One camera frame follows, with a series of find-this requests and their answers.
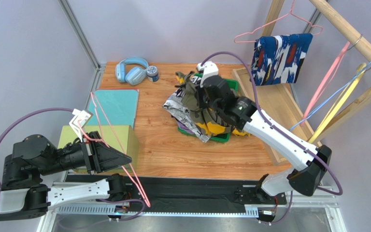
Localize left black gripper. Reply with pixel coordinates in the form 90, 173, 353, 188
41, 130, 134, 175

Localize thin pink wire hanger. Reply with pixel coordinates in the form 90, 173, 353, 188
233, 0, 324, 44
76, 91, 151, 208

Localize purple trousers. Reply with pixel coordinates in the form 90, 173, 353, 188
176, 119, 193, 134

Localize newspaper print garment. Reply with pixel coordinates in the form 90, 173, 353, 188
162, 88, 210, 143

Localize yellow camouflage garment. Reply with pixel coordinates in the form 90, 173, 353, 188
175, 71, 250, 136

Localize blue white patterned garment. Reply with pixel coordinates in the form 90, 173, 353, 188
251, 33, 314, 86

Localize yellow clothes hanger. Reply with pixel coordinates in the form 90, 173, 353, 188
308, 63, 367, 144

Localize blue wire hanger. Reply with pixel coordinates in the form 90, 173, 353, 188
289, 61, 371, 131

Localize thick pink hanger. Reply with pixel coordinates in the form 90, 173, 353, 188
299, 34, 363, 127

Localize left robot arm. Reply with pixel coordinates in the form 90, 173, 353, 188
0, 131, 132, 221

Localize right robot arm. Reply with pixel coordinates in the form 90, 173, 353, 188
201, 75, 332, 196

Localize olive green box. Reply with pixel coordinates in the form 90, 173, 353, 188
58, 125, 140, 172

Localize light blue headphones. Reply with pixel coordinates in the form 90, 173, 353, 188
115, 57, 149, 86

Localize small blue white jar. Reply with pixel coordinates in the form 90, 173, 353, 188
146, 65, 159, 82

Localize green plastic tray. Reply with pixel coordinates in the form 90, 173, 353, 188
176, 79, 239, 143

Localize wooden clothes rack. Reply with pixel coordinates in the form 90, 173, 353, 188
232, 0, 371, 166

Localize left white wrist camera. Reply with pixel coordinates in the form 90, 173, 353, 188
69, 109, 93, 142

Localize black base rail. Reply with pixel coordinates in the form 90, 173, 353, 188
64, 174, 289, 214

